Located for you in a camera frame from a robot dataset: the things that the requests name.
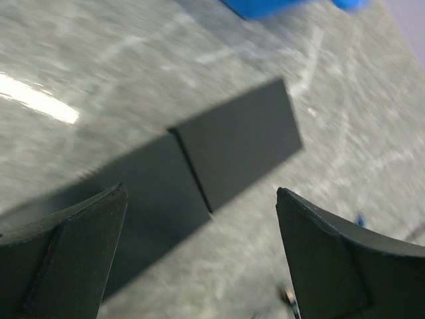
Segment black network switch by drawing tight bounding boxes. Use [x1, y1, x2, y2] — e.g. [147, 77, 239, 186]
[1, 133, 209, 299]
[169, 78, 303, 212]

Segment black ethernet cable short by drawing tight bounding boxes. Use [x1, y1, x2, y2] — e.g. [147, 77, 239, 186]
[250, 285, 301, 319]

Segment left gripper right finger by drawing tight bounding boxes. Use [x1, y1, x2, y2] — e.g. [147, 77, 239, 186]
[276, 188, 424, 318]

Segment blue plastic bin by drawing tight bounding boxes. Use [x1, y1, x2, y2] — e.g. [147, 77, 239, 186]
[221, 0, 369, 20]

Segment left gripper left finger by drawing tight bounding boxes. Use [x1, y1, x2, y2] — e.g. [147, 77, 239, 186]
[1, 183, 128, 318]

